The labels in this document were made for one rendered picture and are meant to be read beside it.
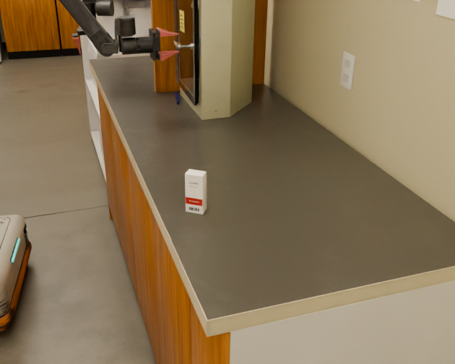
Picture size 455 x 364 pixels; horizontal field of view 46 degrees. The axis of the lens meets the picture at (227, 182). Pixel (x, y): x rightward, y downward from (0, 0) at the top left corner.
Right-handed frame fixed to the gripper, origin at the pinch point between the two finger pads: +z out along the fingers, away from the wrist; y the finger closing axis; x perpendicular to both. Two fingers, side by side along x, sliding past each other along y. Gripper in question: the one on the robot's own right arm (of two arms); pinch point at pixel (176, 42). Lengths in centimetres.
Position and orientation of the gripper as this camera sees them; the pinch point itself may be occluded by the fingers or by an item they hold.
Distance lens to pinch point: 200.4
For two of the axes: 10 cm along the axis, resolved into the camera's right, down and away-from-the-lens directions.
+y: 0.1, -8.9, -4.5
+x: -3.2, -4.3, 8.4
